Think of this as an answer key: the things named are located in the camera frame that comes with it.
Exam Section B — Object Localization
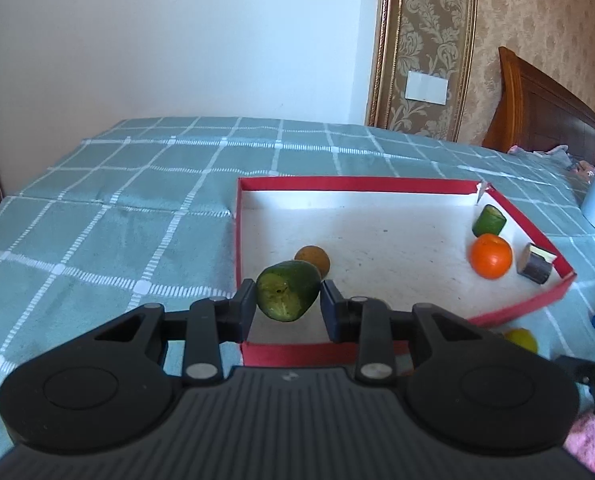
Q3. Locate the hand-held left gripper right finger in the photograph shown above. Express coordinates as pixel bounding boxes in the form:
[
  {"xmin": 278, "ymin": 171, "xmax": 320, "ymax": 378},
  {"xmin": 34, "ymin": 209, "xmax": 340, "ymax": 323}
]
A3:
[{"xmin": 321, "ymin": 280, "xmax": 489, "ymax": 386}]

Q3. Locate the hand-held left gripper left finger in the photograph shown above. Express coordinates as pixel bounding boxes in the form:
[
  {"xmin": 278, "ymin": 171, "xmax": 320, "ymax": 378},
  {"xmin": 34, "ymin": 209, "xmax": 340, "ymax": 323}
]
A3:
[{"xmin": 96, "ymin": 278, "xmax": 257, "ymax": 387}]

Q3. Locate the cucumber end piece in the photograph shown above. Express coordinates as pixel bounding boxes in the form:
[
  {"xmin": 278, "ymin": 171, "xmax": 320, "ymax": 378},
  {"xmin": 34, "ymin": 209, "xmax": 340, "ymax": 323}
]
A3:
[{"xmin": 256, "ymin": 260, "xmax": 323, "ymax": 322}]

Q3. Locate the brown longan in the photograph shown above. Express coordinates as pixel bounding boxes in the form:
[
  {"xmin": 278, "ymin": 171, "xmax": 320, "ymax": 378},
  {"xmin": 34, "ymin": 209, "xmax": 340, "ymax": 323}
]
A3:
[{"xmin": 294, "ymin": 245, "xmax": 331, "ymax": 277}]

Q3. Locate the green tomato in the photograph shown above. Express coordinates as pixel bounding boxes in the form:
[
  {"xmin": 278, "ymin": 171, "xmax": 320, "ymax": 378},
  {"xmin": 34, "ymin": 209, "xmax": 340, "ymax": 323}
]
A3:
[{"xmin": 502, "ymin": 328, "xmax": 539, "ymax": 353}]

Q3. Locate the red cardboard box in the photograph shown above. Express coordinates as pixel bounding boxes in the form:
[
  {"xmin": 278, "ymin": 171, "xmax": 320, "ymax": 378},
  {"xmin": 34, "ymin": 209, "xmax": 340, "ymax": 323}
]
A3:
[{"xmin": 234, "ymin": 176, "xmax": 577, "ymax": 368}]

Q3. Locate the orange mandarin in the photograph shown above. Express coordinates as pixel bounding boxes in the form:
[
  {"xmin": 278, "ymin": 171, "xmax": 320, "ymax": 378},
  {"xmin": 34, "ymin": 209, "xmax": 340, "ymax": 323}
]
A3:
[{"xmin": 469, "ymin": 233, "xmax": 513, "ymax": 280}]

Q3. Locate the cucumber cylinder piece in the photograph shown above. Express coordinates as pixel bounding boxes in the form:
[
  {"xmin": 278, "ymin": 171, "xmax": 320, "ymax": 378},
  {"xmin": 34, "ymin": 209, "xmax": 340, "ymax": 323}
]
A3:
[{"xmin": 472, "ymin": 204, "xmax": 507, "ymax": 237}]

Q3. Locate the pink fuzzy cloth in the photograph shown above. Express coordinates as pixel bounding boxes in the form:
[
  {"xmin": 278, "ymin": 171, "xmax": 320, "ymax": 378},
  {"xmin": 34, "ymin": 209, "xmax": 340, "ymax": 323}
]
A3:
[{"xmin": 562, "ymin": 410, "xmax": 595, "ymax": 473}]

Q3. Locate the green checked tablecloth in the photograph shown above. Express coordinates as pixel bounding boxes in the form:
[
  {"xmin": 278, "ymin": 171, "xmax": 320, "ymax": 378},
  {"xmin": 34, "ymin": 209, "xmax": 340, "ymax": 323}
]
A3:
[{"xmin": 0, "ymin": 116, "xmax": 595, "ymax": 461}]

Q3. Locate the pink patterned bedding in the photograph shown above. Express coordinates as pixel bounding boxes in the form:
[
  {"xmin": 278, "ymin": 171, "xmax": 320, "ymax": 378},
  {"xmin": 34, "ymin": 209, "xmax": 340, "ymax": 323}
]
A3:
[{"xmin": 507, "ymin": 145, "xmax": 595, "ymax": 181}]

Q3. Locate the wooden headboard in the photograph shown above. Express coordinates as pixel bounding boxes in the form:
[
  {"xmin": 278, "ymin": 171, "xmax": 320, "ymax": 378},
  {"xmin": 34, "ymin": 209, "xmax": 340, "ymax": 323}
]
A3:
[{"xmin": 482, "ymin": 46, "xmax": 595, "ymax": 166}]

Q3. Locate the white wall switch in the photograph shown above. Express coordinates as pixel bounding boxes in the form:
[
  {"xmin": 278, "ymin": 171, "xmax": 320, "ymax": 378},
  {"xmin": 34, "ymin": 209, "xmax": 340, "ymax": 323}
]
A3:
[{"xmin": 406, "ymin": 71, "xmax": 451, "ymax": 106}]

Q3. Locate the gold ornate wall frame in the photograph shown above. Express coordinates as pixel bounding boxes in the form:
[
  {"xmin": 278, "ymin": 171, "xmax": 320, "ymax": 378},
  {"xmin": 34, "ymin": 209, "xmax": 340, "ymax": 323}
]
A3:
[{"xmin": 365, "ymin": 0, "xmax": 478, "ymax": 142}]

